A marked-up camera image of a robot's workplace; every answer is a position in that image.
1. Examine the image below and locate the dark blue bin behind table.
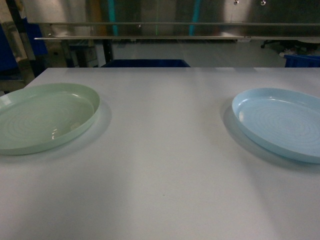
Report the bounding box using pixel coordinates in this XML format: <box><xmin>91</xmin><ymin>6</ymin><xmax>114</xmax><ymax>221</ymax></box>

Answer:
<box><xmin>101</xmin><ymin>59</ymin><xmax>190</xmax><ymax>68</ymax></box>

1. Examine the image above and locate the blue bin far right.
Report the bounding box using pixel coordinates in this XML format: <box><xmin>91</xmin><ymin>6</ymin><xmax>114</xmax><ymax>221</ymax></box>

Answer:
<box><xmin>284</xmin><ymin>55</ymin><xmax>320</xmax><ymax>68</ymax></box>

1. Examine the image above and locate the light green plate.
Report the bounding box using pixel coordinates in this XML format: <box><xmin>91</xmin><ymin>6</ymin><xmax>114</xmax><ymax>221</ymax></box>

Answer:
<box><xmin>0</xmin><ymin>83</ymin><xmax>100</xmax><ymax>156</ymax></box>

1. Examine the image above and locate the light blue plate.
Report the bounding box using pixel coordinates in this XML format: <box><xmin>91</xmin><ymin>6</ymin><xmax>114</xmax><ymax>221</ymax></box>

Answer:
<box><xmin>231</xmin><ymin>88</ymin><xmax>320</xmax><ymax>164</ymax></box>

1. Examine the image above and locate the stainless steel shelf rail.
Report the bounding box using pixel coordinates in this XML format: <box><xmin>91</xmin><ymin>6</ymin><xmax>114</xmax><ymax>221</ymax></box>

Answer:
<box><xmin>39</xmin><ymin>22</ymin><xmax>320</xmax><ymax>41</ymax></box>

